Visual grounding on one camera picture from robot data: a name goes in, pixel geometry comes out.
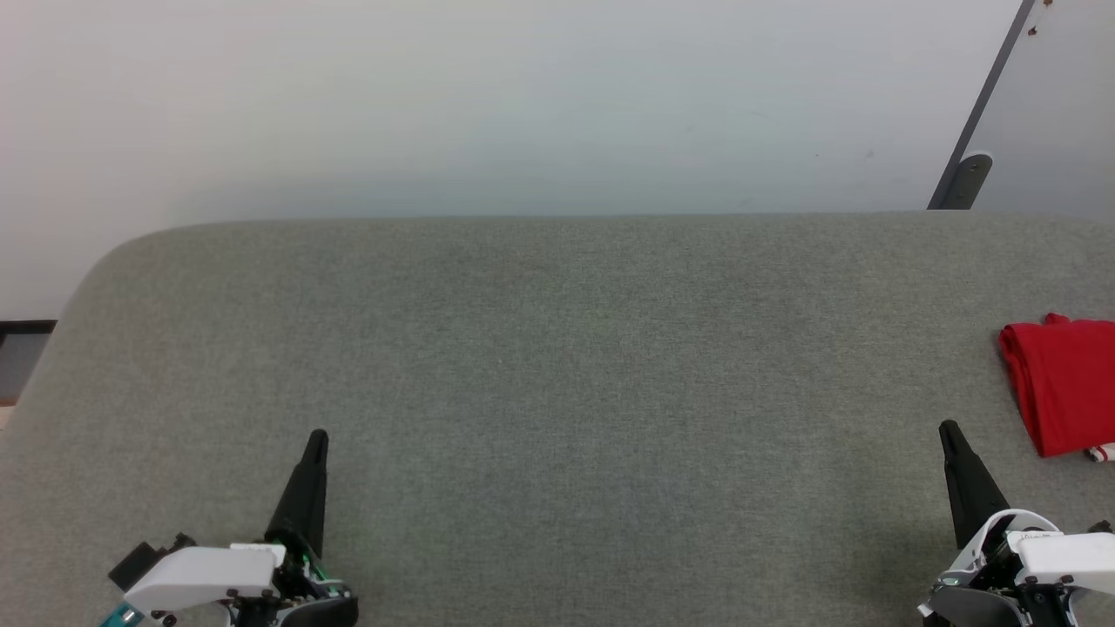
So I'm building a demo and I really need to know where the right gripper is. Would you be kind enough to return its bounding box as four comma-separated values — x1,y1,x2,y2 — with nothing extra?
919,420,1115,627

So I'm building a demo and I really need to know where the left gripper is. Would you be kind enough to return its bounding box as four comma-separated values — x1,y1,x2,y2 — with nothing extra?
122,428,360,627

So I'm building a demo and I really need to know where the red and white jersey garment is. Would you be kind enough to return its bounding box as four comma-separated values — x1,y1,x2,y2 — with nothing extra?
998,313,1115,462

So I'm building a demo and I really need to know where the dark baseboard strip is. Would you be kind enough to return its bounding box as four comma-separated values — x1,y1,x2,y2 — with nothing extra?
0,320,57,406

